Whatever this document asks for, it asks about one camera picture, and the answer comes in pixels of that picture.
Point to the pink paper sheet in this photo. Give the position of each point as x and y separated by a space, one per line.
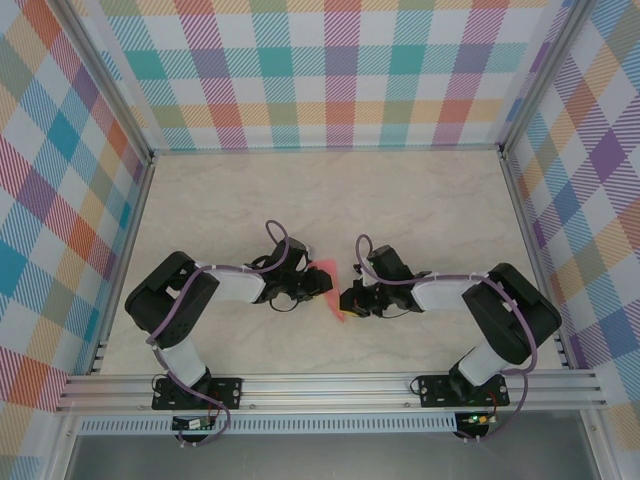
334 300

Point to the aluminium side rail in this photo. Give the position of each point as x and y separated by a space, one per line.
127 250
531 250

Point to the aluminium frame post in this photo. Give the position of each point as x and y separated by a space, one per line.
542 75
114 85

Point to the thin aluminium wall rail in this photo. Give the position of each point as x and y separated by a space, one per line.
325 148

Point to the long aluminium base rail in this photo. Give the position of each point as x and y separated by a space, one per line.
330 392

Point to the small circuit board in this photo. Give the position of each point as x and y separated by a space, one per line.
477 419
192 424

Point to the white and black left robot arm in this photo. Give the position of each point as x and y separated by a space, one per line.
235 287

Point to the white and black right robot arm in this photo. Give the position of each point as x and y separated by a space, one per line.
440 295

